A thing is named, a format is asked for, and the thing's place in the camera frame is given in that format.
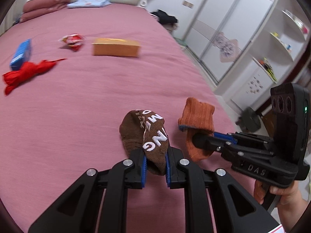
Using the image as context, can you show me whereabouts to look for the orange brown sock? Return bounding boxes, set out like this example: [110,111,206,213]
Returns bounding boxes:
[178,97,215,162]

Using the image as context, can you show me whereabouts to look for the dark brown lettered sock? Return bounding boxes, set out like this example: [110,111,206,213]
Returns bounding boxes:
[119,110,169,176]

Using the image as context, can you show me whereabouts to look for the brown cardboard box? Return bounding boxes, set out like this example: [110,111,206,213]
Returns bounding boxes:
[92,38,141,57]

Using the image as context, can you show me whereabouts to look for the red cloth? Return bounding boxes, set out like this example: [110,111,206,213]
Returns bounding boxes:
[2,58,66,96]

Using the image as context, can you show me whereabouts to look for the red snack wrapper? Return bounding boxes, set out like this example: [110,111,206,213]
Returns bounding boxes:
[59,34,85,52]

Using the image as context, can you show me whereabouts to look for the blue cardboard box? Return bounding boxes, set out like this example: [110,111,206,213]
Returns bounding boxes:
[10,39,32,71]

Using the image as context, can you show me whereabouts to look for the person right forearm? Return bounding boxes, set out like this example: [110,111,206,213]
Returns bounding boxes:
[277,192,308,232]

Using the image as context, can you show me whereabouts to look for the person right hand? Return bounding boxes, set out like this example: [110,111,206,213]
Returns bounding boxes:
[253,180,301,205]

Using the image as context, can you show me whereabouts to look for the white corner shelf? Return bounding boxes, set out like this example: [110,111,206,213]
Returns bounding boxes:
[214,0,310,113]

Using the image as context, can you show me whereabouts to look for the white sliding wardrobe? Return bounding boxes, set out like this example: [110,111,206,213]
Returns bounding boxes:
[185,0,275,84]

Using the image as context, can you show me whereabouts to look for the black clothes pile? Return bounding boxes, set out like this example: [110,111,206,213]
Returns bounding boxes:
[150,10,178,25]

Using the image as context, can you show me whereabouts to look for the pink bed sheet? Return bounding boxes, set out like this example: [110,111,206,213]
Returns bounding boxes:
[1,4,236,231]

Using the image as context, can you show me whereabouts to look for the folded light blue blanket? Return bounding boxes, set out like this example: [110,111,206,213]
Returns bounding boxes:
[67,0,111,9]

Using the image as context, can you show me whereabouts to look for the folded pink quilt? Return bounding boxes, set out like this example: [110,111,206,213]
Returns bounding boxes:
[19,0,71,23]

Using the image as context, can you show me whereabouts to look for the wall switch plates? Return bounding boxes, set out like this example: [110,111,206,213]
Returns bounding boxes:
[182,1,193,9]

